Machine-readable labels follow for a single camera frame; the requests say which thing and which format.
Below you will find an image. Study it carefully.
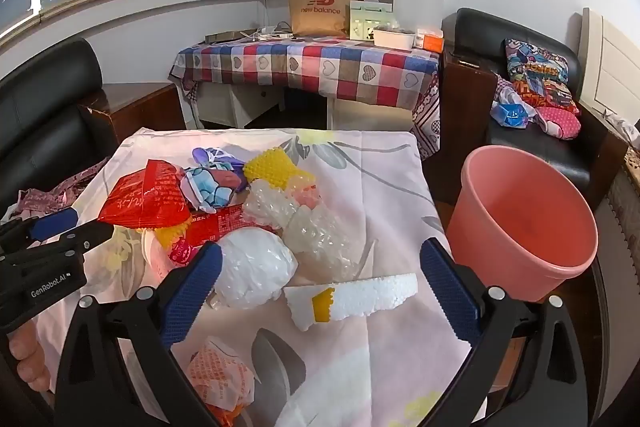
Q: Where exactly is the checkered tablecloth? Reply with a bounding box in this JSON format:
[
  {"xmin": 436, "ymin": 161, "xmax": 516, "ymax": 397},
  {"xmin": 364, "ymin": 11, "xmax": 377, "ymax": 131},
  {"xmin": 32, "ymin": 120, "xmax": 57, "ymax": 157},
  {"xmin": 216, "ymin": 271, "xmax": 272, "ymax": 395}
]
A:
[{"xmin": 167, "ymin": 38, "xmax": 443, "ymax": 160}]

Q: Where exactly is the orange print paper wrapper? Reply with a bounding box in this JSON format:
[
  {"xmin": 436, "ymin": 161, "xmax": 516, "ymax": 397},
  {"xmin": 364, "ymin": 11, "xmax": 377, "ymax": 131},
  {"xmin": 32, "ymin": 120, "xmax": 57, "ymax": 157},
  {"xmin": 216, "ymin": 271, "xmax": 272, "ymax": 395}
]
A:
[{"xmin": 186, "ymin": 336, "xmax": 257, "ymax": 427}]

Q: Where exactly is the white power strip with cables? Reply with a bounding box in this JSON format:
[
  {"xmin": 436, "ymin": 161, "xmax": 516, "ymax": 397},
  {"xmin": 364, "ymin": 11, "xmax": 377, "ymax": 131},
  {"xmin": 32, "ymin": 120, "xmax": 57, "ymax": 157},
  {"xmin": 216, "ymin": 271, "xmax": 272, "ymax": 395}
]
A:
[{"xmin": 240, "ymin": 22, "xmax": 296, "ymax": 42}]

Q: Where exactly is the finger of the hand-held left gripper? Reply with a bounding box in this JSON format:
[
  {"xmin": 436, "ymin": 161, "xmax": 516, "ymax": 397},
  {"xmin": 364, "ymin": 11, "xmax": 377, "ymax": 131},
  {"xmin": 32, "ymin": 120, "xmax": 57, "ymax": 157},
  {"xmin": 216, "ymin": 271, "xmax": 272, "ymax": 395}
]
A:
[
  {"xmin": 0, "ymin": 207, "xmax": 80, "ymax": 253},
  {"xmin": 20, "ymin": 223, "xmax": 115, "ymax": 260}
]

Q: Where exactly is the red plastic bag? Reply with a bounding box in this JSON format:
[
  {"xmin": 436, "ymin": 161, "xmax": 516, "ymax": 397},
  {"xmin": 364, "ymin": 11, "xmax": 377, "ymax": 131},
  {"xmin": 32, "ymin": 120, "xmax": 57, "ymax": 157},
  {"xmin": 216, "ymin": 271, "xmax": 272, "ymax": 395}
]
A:
[{"xmin": 97, "ymin": 159, "xmax": 193, "ymax": 228}]

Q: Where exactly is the white tray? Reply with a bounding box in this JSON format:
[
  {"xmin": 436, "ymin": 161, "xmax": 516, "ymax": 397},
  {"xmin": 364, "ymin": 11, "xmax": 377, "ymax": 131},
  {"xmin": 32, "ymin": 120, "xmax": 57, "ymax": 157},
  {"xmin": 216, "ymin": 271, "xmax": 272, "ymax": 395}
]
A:
[{"xmin": 372, "ymin": 26, "xmax": 417, "ymax": 49}]

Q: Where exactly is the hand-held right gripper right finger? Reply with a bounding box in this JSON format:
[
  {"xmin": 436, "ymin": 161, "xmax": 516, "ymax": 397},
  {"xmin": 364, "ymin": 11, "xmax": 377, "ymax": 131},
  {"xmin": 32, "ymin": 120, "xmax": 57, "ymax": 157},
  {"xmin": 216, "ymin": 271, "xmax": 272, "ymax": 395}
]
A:
[{"xmin": 420, "ymin": 237, "xmax": 591, "ymax": 427}]

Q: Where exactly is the pink floral cloth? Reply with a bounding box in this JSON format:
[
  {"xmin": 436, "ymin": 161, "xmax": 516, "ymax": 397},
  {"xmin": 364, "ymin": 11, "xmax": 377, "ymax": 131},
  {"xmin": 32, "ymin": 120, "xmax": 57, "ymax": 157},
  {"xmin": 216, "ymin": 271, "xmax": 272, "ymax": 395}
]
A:
[{"xmin": 35, "ymin": 127, "xmax": 488, "ymax": 427}]

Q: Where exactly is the bubble wrap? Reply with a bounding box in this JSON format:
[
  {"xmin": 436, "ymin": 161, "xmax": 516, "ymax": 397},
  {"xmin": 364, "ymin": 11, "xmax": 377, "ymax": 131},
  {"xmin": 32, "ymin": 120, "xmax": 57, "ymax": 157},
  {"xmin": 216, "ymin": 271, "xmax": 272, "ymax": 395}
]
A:
[{"xmin": 243, "ymin": 179, "xmax": 368, "ymax": 280}]

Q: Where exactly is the blue plastic packet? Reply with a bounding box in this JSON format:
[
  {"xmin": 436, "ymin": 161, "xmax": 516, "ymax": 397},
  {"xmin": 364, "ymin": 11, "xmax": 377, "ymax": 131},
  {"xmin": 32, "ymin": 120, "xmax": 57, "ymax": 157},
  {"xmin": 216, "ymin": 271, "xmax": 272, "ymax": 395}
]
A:
[{"xmin": 492, "ymin": 102, "xmax": 533, "ymax": 128}]

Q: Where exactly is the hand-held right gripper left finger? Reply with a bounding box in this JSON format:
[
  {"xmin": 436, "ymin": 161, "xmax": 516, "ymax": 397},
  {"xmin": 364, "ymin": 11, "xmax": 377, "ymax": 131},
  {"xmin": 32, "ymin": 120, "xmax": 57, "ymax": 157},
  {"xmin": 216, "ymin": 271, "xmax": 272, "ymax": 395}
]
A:
[{"xmin": 54, "ymin": 242, "xmax": 223, "ymax": 427}]

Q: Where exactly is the person's left hand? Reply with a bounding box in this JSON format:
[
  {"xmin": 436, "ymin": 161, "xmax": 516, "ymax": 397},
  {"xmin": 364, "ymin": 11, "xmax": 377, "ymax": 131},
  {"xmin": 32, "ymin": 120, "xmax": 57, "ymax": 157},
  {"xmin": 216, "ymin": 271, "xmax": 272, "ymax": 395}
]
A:
[{"xmin": 9, "ymin": 321, "xmax": 53, "ymax": 394}]

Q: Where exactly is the white plastic bag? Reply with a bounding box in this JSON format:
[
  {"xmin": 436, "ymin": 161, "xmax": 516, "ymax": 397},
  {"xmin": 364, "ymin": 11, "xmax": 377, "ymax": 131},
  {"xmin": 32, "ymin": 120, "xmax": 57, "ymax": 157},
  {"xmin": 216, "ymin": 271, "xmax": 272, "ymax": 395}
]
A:
[{"xmin": 212, "ymin": 227, "xmax": 299, "ymax": 310}]

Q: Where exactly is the pink snack packet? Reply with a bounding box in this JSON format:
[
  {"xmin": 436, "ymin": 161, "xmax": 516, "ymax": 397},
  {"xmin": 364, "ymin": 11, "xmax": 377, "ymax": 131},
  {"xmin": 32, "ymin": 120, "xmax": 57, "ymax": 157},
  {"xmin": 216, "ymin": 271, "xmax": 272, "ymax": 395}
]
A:
[{"xmin": 167, "ymin": 237, "xmax": 197, "ymax": 269}]

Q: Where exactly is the black leather sofa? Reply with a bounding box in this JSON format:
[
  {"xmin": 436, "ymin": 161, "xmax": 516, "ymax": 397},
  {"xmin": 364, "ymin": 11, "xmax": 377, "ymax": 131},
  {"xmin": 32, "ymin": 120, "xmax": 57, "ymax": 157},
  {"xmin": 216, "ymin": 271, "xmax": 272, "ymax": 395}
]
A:
[{"xmin": 442, "ymin": 8, "xmax": 628, "ymax": 210}]

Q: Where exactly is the black leather armchair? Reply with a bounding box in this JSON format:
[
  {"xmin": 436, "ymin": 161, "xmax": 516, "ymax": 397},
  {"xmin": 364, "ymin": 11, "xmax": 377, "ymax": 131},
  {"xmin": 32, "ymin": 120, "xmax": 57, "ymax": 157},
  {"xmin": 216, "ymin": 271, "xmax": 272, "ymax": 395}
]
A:
[{"xmin": 0, "ymin": 38, "xmax": 121, "ymax": 212}]

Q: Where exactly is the pink plastic bucket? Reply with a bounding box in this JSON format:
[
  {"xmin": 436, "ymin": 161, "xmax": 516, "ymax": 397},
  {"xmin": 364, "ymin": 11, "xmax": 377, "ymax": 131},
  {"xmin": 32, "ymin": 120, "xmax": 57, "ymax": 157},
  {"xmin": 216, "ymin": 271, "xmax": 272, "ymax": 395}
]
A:
[{"xmin": 445, "ymin": 145, "xmax": 599, "ymax": 303}]

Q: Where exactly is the yellow foam net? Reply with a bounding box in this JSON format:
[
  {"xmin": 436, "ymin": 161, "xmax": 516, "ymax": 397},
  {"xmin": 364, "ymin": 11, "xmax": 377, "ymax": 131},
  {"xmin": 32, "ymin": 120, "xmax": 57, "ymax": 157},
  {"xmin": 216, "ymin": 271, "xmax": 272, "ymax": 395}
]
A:
[
  {"xmin": 243, "ymin": 146, "xmax": 301, "ymax": 190},
  {"xmin": 152, "ymin": 222, "xmax": 193, "ymax": 250}
]

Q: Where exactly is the pink polka dot cushion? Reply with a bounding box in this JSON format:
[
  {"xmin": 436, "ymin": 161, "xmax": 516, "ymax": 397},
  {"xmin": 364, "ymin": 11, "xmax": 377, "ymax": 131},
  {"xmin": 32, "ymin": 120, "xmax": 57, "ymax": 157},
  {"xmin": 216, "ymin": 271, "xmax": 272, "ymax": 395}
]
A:
[{"xmin": 532, "ymin": 106, "xmax": 582, "ymax": 141}]

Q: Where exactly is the white styrofoam piece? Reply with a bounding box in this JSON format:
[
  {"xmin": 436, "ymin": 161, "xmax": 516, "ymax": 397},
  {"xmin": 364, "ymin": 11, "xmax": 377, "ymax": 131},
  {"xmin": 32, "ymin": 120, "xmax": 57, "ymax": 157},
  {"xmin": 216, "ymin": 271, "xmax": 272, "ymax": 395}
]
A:
[{"xmin": 284, "ymin": 273, "xmax": 419, "ymax": 333}]

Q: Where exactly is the orange box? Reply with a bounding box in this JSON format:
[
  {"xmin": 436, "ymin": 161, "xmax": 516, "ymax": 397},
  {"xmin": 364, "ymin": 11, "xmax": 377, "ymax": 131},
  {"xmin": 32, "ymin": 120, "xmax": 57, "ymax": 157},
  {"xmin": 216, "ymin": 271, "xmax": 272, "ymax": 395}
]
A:
[{"xmin": 417, "ymin": 28, "xmax": 446, "ymax": 54}]

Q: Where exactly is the pink brocade ribbon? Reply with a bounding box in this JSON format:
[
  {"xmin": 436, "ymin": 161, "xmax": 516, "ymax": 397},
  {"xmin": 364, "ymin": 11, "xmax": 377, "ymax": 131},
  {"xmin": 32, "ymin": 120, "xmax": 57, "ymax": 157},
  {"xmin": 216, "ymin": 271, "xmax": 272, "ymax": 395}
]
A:
[{"xmin": 17, "ymin": 157, "xmax": 108, "ymax": 220}]

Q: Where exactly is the green cardboard box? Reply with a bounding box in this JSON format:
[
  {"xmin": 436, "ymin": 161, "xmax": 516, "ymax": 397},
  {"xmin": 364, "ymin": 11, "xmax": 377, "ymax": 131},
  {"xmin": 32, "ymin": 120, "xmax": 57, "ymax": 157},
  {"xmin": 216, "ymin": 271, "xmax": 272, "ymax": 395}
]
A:
[{"xmin": 349, "ymin": 0, "xmax": 393, "ymax": 42}]

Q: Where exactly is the cartoon print wrapper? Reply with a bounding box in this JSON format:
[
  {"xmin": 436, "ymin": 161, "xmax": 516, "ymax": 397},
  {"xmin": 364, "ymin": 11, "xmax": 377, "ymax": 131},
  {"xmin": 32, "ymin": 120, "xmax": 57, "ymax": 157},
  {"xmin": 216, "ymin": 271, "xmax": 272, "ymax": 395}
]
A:
[{"xmin": 182, "ymin": 167, "xmax": 246, "ymax": 212}]

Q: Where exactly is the dark wooden side table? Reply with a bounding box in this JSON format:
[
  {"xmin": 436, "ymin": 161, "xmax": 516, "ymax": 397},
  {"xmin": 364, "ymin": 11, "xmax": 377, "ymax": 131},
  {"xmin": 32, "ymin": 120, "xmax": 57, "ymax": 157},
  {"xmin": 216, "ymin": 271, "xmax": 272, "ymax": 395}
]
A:
[{"xmin": 442, "ymin": 52, "xmax": 501, "ymax": 150}]

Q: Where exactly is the colourful cartoon cushion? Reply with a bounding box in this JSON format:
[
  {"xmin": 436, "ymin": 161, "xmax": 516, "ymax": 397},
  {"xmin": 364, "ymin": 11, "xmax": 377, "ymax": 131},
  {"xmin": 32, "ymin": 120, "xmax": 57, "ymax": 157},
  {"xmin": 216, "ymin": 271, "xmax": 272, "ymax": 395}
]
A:
[{"xmin": 504, "ymin": 38, "xmax": 581, "ymax": 115}]

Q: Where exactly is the brown wooden side table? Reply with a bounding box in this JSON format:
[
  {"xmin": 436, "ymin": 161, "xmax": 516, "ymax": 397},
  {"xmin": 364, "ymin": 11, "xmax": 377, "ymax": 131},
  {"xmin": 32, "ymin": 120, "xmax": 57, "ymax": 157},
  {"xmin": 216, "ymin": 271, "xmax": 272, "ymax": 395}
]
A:
[{"xmin": 80, "ymin": 82, "xmax": 188, "ymax": 148}]

